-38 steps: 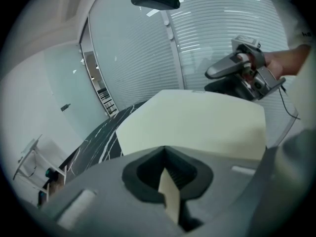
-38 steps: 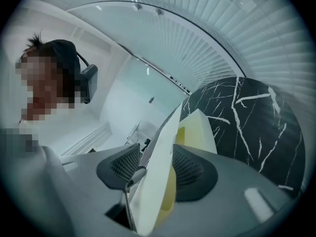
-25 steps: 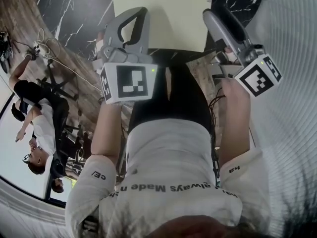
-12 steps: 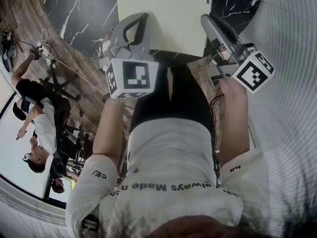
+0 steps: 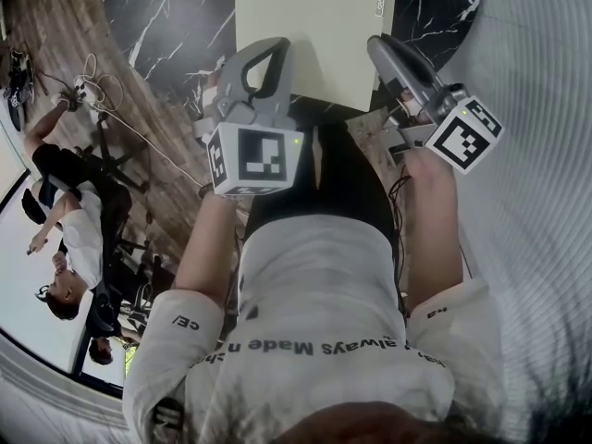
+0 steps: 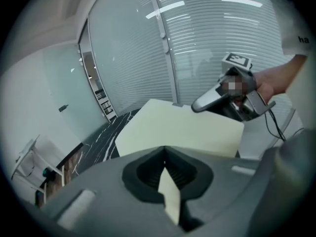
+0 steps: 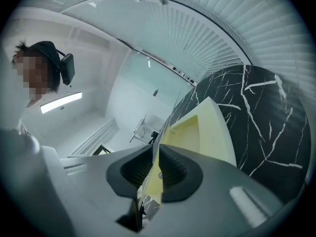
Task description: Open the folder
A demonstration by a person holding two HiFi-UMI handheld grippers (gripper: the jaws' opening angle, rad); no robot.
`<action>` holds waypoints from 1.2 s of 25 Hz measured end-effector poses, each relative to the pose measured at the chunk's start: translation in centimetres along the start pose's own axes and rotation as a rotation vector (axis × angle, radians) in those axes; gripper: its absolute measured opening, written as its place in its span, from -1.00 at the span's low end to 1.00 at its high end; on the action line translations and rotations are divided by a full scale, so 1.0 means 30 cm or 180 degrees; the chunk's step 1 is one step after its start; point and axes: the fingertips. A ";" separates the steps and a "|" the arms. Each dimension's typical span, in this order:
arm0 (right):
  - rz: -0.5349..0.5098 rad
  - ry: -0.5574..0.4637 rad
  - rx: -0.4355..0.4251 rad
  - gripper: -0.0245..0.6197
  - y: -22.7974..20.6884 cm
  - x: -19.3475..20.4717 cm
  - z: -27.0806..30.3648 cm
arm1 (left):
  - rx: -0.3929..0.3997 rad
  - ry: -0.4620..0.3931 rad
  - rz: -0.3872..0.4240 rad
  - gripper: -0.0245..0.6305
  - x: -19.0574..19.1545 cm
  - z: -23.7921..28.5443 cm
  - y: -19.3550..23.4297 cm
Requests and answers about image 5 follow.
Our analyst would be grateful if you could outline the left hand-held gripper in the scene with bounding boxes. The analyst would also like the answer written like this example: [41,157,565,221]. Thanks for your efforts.
[205,37,306,198]

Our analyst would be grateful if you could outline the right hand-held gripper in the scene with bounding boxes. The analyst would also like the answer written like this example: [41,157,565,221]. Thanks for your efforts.
[367,34,506,177]

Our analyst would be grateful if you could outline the person's right forearm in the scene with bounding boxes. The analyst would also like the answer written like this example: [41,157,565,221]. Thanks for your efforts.
[403,148,464,308]

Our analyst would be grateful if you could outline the person's left forearm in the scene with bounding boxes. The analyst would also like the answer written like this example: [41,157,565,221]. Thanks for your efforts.
[174,186,247,305]

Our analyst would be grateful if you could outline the person's right hand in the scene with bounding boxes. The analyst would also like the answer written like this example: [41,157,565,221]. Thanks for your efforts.
[398,87,435,128]

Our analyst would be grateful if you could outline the person's left hand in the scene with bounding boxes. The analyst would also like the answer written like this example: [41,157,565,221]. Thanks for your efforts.
[197,68,224,116]

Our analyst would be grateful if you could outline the black shorts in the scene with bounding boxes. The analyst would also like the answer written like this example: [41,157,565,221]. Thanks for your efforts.
[243,119,400,245]

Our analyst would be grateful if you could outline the white power strip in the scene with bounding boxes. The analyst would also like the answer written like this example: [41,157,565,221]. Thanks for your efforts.
[72,77,102,106]

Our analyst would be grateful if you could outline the black office chair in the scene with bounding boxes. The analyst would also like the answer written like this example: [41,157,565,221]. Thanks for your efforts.
[73,107,154,338]

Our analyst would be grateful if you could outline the white printed t-shirt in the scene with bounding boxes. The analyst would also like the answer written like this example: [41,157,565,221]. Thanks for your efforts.
[121,213,509,444]

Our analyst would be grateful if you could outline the white ribbed blind housing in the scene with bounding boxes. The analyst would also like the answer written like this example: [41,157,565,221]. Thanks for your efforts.
[0,330,127,437]

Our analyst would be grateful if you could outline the white floor cable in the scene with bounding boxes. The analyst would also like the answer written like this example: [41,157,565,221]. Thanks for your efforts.
[75,52,213,190]

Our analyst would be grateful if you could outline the glass wall with blinds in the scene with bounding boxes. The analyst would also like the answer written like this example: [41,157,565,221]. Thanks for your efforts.
[438,0,592,444]

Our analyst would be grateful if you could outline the black hanging cables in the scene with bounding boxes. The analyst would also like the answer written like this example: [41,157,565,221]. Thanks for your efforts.
[385,163,418,324]

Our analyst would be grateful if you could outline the black gear pile with cables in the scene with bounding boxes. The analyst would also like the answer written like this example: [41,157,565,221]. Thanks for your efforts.
[2,45,39,132]

